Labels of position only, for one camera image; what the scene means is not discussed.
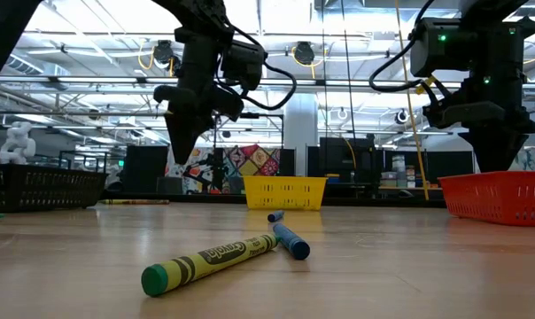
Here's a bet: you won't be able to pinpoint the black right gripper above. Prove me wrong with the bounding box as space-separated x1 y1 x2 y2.
422 16 535 174

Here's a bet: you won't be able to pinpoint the red plastic basket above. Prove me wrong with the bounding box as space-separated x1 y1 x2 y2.
438 171 535 229

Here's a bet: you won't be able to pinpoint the wide black panel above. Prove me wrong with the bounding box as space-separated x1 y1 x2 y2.
382 149 476 188

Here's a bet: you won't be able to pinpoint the black metal stand frame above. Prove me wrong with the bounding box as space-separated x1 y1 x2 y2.
212 112 286 178

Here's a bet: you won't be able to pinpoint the yellow cable tag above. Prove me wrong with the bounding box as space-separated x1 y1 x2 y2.
415 74 438 96

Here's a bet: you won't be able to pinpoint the long ceiling light bar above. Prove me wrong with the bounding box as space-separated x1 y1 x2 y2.
57 76 423 89

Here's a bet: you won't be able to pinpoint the colourful patterned quilt panel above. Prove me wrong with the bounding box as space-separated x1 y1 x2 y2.
164 144 283 196

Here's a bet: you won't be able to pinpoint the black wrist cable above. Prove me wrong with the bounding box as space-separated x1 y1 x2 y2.
368 0 437 94
225 19 298 112

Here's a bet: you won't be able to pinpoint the stacked storage boxes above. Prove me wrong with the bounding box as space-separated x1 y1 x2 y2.
379 154 424 190

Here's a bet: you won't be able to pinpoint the thin black hanging cable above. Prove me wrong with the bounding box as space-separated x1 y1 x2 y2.
321 0 330 143

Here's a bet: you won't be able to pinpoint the white pillar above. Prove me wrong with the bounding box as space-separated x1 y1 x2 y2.
284 92 320 178

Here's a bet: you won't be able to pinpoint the black ceiling cable reel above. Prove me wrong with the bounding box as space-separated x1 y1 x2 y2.
151 39 187 78
291 41 317 68

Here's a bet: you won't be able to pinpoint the black cable with coil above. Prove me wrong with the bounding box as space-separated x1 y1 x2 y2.
340 0 358 147

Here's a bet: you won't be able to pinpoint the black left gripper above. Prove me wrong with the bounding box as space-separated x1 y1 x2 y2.
153 26 246 166

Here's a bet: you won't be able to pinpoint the yellow hanging cable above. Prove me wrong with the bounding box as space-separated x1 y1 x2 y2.
393 0 430 202

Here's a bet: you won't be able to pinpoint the black plastic basket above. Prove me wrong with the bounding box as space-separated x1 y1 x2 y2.
0 162 108 214

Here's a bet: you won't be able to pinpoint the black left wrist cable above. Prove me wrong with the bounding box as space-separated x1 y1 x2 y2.
225 19 298 112

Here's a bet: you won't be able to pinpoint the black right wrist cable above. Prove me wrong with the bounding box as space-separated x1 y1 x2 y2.
368 0 437 94

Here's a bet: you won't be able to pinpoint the black metal railing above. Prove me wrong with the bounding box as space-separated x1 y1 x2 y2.
58 150 109 175

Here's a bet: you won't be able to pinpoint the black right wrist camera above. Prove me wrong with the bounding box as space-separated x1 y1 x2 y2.
409 17 478 79

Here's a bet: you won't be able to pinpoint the yellow plastic basket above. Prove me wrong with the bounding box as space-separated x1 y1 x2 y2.
242 175 329 212

